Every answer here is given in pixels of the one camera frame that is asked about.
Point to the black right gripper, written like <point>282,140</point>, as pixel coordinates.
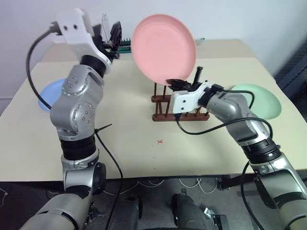
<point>193,86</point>

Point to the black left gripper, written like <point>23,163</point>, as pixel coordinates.
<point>106,48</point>

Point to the pink plate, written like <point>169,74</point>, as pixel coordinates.
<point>163,48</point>

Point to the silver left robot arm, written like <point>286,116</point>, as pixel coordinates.
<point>76,100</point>

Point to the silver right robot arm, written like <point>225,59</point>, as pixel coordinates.
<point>230,107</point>

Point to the green slotted rack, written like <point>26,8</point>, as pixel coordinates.
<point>125,43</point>

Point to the wooden dish rack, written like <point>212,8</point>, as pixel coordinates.
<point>165,117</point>

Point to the teal small object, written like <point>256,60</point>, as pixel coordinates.
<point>201,40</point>

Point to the green plate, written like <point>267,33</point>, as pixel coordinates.
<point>266,100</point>

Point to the blue plate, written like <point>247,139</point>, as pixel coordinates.
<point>51,93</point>

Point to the black zip tie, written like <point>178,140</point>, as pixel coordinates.
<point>105,126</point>

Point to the black slatted object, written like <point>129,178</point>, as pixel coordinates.
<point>295,67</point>

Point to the dark rounded shape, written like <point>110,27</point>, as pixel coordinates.
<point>128,213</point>
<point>187,213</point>

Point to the black small box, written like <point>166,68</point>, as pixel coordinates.
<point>217,218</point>

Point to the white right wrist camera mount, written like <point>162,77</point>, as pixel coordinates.
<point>184,100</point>

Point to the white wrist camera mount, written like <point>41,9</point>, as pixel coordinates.
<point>74,31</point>
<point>184,100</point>

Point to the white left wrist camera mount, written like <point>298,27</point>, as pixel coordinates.
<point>74,31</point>

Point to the black table frame bracket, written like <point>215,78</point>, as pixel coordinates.
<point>227,182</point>

